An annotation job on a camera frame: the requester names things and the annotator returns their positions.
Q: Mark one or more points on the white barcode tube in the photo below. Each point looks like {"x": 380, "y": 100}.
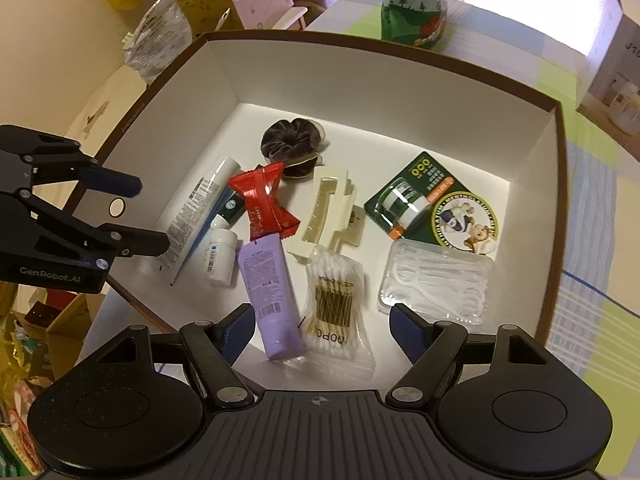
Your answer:
{"x": 187, "y": 211}

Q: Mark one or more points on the cream hair claw clip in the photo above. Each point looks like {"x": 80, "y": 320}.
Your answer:
{"x": 334, "y": 218}

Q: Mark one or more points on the red snack packet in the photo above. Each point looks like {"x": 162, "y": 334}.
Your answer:
{"x": 258, "y": 188}

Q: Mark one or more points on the cotton swab pack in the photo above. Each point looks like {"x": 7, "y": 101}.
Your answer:
{"x": 337, "y": 347}

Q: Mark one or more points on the dark green small tube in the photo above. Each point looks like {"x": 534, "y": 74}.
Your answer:
{"x": 229, "y": 213}

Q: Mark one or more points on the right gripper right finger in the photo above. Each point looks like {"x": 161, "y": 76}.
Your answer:
{"x": 433, "y": 350}

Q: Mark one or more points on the large brown white box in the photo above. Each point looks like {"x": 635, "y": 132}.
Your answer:
{"x": 381, "y": 104}

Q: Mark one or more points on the clear floss pick box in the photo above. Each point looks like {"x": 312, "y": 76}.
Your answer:
{"x": 438, "y": 283}

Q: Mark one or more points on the dark velvet scrunchie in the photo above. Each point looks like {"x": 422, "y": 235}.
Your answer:
{"x": 296, "y": 143}

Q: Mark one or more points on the small white bottle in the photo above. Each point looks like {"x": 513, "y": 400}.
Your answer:
{"x": 220, "y": 257}

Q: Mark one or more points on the green balm blister card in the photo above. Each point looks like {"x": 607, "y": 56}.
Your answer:
{"x": 427, "y": 203}

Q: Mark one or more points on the humidifier cardboard box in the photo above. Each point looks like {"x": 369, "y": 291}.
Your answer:
{"x": 608, "y": 81}

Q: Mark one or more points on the purple lotion tube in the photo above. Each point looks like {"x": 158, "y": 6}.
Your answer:
{"x": 269, "y": 289}

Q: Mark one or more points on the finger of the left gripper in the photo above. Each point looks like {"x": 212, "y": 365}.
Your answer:
{"x": 109, "y": 181}
{"x": 129, "y": 241}

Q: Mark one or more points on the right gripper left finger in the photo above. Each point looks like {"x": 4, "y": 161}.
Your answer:
{"x": 212, "y": 349}

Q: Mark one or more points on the crumpled clear plastic bag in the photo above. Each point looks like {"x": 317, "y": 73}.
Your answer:
{"x": 162, "y": 34}

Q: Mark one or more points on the green cartoon snack bag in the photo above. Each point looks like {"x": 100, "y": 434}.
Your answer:
{"x": 415, "y": 23}

